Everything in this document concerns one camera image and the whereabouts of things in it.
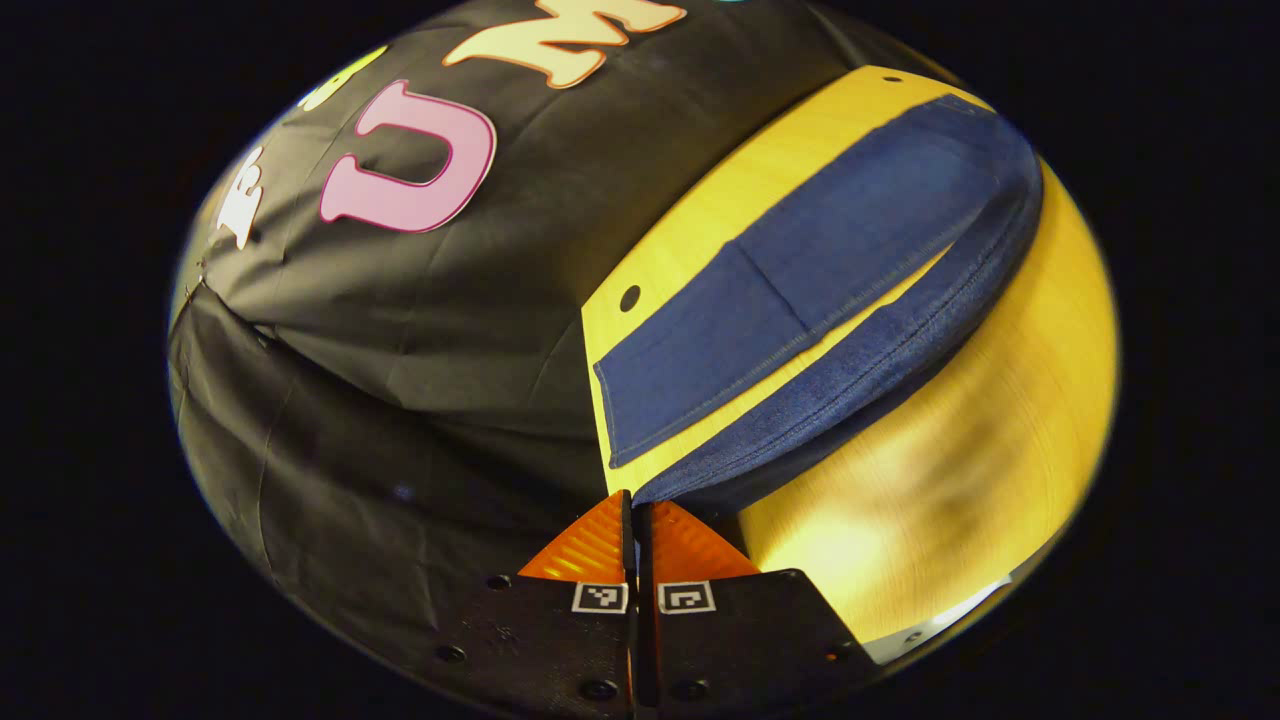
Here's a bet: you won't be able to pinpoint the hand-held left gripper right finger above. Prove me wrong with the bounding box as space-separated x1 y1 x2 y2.
637 500 883 720

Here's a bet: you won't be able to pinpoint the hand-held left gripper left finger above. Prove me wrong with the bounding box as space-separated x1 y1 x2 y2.
420 489 638 720

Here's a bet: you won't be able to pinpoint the blue denim jeans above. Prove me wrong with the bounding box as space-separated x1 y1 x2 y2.
593 94 1045 507

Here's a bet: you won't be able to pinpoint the black backdrop cloth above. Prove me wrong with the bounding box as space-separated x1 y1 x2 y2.
168 0 966 691

